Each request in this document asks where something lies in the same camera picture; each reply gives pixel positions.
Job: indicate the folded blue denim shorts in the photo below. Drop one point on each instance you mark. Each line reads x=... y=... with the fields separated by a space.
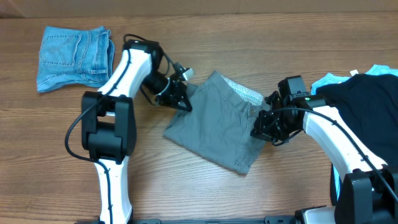
x=69 y=56

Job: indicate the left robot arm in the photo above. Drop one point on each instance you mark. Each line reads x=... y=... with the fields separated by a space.
x=108 y=126

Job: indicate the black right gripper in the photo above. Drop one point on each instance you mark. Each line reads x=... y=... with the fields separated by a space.
x=263 y=130

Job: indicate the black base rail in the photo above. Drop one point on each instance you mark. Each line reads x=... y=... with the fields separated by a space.
x=211 y=221

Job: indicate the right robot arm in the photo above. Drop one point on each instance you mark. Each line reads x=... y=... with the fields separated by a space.
x=369 y=193

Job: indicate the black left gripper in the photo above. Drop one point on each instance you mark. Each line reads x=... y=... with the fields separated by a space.
x=172 y=99

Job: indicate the black t-shirt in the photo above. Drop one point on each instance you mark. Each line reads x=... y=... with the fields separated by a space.
x=368 y=106

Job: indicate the grey cotton shorts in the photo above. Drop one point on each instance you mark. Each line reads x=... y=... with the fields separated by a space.
x=219 y=126

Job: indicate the light blue t-shirt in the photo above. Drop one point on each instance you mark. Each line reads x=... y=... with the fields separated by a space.
x=329 y=79

